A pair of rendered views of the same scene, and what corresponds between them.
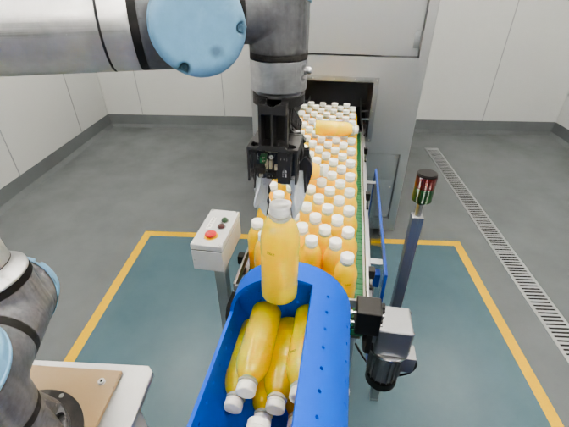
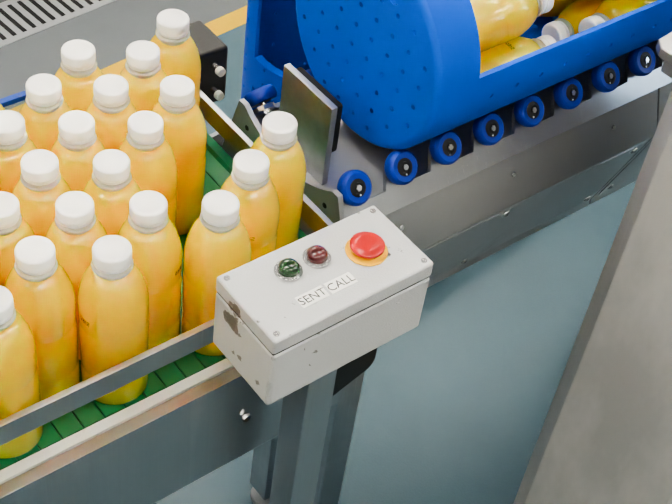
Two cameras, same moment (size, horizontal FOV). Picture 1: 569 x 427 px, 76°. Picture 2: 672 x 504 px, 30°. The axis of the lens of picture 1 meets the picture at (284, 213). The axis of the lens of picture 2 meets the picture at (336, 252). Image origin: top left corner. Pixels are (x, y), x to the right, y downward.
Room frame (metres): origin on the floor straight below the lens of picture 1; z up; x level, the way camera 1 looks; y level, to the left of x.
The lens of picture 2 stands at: (1.64, 0.74, 2.00)
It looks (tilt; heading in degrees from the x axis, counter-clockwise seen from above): 45 degrees down; 217
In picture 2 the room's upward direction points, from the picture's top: 9 degrees clockwise
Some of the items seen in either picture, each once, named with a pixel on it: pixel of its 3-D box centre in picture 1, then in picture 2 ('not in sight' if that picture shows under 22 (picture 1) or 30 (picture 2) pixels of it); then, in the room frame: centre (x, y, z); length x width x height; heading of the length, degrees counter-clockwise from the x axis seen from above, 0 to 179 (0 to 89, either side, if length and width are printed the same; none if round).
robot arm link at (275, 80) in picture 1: (280, 76); not in sight; (0.50, 0.00, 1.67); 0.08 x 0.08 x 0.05
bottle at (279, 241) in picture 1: (279, 255); not in sight; (0.52, 0.01, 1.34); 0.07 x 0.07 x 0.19
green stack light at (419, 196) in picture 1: (422, 193); not in sight; (1.02, -0.45, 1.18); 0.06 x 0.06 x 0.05
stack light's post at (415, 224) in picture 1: (391, 324); not in sight; (1.02, -0.45, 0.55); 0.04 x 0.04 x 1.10; 80
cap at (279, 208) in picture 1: (280, 208); not in sight; (0.52, 0.01, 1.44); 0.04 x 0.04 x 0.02
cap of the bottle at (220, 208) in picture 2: (257, 223); (220, 208); (0.98, 0.09, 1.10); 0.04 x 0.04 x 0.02
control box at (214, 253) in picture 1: (218, 238); (322, 301); (0.95, 0.22, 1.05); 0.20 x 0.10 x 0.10; 170
